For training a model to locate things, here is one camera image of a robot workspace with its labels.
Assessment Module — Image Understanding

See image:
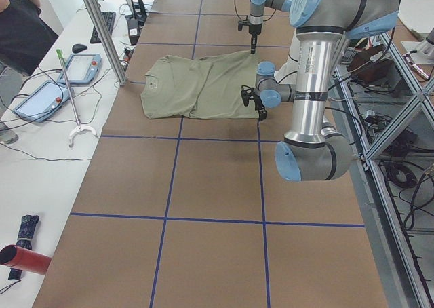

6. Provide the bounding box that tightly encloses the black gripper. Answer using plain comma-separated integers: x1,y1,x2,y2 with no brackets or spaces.
250,34,258,52
253,96,267,120

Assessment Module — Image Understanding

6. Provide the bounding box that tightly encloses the olive green long-sleeve shirt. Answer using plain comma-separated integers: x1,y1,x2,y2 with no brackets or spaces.
140,50,259,119

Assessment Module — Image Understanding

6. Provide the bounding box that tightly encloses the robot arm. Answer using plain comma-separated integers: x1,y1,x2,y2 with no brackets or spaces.
247,0,293,54
248,0,400,182

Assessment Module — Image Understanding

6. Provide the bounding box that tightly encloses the black keyboard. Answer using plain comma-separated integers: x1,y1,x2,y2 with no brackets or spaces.
90,11,117,44

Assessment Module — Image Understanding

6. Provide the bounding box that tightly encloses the far teach pendant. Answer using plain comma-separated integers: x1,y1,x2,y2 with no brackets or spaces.
60,54,102,86

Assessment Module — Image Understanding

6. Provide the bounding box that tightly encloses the teach pendant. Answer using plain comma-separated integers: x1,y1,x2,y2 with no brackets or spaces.
12,81,70,122
60,54,102,86

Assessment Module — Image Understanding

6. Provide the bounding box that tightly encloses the black computer mouse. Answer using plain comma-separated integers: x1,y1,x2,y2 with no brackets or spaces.
72,43,87,54

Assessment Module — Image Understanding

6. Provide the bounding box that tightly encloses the white grabber stick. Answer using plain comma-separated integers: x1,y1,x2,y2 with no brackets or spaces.
56,49,98,149

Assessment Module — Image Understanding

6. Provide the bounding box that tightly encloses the near teach pendant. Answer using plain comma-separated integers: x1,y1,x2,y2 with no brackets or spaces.
12,81,70,122

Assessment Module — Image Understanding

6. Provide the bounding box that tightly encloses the person in black shirt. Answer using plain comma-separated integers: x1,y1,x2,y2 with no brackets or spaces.
0,0,59,145

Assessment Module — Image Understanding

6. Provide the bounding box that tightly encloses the dark blue folded umbrella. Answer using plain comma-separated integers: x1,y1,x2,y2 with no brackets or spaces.
8,214,39,281

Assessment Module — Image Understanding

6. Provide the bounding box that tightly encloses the red cylinder tube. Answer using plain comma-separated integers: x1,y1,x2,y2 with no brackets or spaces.
1,244,52,275

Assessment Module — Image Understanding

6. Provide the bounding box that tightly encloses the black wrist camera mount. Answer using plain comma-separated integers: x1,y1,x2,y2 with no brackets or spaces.
237,20,250,31

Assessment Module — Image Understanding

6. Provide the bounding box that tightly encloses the aluminium frame rack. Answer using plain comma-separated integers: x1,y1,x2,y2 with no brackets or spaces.
331,26,433,307

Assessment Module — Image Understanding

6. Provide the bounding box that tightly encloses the aluminium frame post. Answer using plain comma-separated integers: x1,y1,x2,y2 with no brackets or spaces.
83,0,127,86

